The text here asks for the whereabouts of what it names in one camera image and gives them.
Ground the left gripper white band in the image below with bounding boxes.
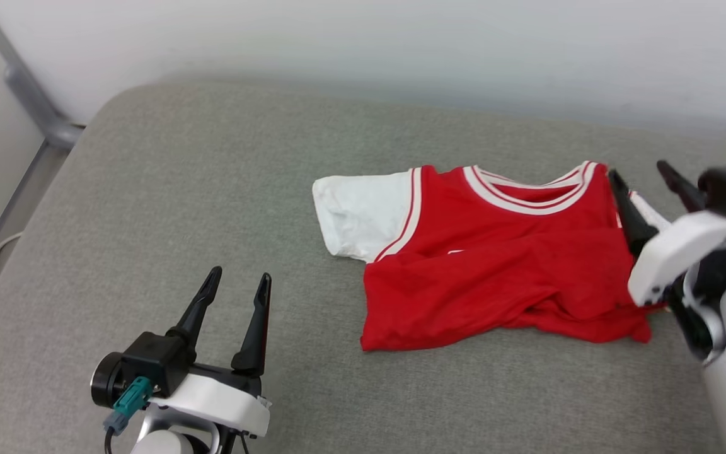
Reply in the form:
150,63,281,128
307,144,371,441
149,266,272,439

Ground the teal left camera connector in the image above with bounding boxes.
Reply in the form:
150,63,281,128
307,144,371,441
103,376,153,437

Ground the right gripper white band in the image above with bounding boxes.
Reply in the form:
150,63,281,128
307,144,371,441
608,160,726,308

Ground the grey metal frame bar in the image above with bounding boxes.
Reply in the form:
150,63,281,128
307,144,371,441
0,142,71,306

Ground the grey metal frame tube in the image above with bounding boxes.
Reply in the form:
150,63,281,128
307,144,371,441
0,0,85,149

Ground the grey fabric sofa seat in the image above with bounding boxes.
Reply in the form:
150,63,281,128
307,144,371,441
0,79,726,454

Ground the red white basketball jersey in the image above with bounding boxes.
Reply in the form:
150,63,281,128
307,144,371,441
311,161,672,352

